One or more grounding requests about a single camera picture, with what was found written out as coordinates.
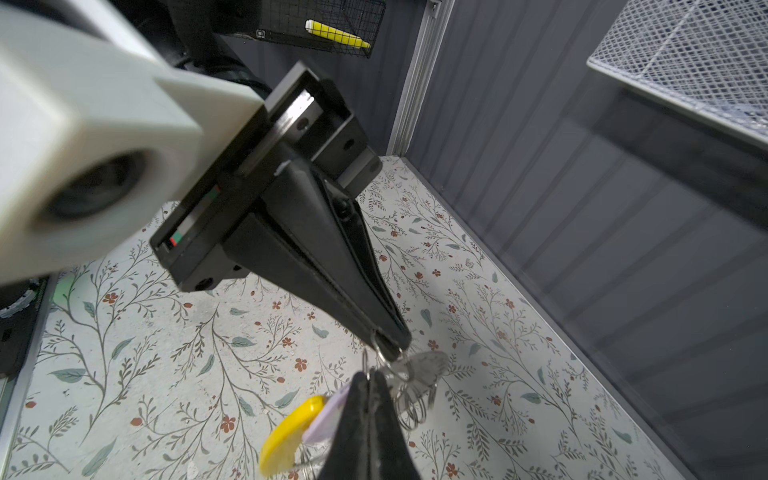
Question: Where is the brass key purple tag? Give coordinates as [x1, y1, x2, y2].
[302, 384, 350, 445]

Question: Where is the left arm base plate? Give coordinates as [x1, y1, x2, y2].
[1, 277, 49, 379]

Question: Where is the yellow marker in basket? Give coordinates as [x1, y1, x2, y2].
[304, 19, 371, 49]

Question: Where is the white wire mesh basket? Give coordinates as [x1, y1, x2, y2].
[587, 1, 767, 146]

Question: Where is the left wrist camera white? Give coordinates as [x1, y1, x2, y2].
[1, 1, 260, 284]

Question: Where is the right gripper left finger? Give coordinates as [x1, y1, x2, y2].
[318, 372, 373, 480]

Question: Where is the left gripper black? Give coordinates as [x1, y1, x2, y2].
[150, 62, 412, 360]

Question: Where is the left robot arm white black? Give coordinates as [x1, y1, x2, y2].
[117, 1, 412, 361]

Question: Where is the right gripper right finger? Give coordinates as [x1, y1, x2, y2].
[368, 371, 420, 480]

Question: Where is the black wire basket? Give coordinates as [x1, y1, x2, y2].
[254, 0, 386, 58]

